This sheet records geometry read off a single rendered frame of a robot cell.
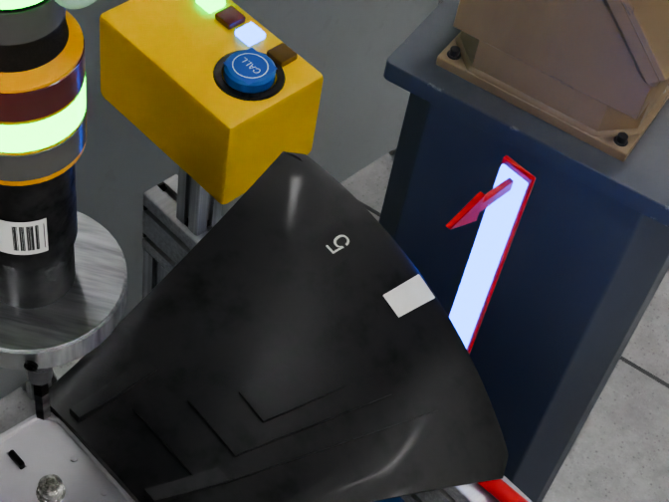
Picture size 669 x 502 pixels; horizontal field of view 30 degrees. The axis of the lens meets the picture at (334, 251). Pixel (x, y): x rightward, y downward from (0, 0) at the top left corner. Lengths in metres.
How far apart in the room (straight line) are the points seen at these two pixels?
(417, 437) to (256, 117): 0.34
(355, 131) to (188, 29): 1.23
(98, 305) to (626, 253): 0.74
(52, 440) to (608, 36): 0.58
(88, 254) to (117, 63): 0.56
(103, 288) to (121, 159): 1.31
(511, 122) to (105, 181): 0.82
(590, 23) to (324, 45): 0.98
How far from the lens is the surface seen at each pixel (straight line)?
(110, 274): 0.47
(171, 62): 0.98
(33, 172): 0.40
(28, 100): 0.38
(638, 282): 1.19
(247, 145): 0.96
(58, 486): 0.60
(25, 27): 0.36
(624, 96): 1.06
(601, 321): 1.22
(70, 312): 0.46
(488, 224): 0.82
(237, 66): 0.97
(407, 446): 0.69
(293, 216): 0.73
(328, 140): 2.16
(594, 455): 2.13
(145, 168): 1.83
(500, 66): 1.09
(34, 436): 0.64
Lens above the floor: 1.73
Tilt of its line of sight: 50 degrees down
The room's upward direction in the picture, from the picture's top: 12 degrees clockwise
